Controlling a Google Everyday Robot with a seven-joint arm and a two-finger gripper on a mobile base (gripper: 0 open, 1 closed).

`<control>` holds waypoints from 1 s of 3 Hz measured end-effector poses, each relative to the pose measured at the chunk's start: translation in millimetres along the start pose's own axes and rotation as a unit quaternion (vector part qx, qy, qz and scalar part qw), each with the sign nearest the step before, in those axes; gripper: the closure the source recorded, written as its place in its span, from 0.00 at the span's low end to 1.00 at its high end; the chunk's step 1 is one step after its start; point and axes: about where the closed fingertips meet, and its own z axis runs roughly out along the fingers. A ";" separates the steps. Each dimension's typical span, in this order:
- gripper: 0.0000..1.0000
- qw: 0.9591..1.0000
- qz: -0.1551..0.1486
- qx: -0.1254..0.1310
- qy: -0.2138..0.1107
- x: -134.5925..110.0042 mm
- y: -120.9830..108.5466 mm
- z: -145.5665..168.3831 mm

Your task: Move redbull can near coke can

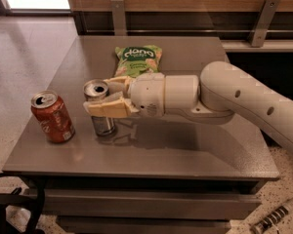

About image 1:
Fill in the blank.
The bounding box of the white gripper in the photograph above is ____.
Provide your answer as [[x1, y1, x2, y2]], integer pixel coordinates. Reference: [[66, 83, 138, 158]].
[[83, 73, 165, 118]]

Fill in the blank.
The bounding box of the silver blue redbull can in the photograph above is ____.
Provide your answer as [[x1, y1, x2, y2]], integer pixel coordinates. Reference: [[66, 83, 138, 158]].
[[83, 79, 115, 137]]

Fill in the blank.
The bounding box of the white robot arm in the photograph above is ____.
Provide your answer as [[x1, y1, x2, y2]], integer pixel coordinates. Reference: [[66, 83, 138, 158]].
[[83, 61, 293, 156]]

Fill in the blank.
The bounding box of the red coke can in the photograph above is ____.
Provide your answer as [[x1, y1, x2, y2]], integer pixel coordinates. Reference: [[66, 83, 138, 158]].
[[31, 90, 75, 143]]

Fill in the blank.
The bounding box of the green chip bag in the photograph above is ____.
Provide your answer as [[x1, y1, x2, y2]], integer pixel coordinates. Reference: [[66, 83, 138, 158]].
[[114, 45, 162, 78]]

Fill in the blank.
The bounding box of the grey table with drawers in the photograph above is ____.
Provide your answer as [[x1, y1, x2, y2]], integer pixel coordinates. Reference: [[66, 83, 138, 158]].
[[4, 36, 279, 234]]

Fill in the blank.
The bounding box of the black chair base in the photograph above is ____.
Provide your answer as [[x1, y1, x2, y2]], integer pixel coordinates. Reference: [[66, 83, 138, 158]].
[[0, 179, 45, 234]]

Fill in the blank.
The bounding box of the striped tool on floor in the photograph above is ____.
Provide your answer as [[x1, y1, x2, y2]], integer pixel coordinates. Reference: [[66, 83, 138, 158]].
[[250, 198, 293, 234]]

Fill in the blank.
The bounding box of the left metal wall bracket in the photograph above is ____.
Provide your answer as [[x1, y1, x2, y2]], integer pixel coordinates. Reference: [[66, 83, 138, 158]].
[[110, 0, 127, 36]]

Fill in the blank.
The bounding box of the metal wall bracket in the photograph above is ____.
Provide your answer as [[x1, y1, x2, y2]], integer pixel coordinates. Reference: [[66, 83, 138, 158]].
[[248, 0, 280, 48], [110, 0, 127, 36]]

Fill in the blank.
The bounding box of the right metal wall bracket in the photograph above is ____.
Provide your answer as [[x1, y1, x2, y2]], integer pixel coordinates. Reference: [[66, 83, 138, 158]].
[[248, 0, 280, 48]]

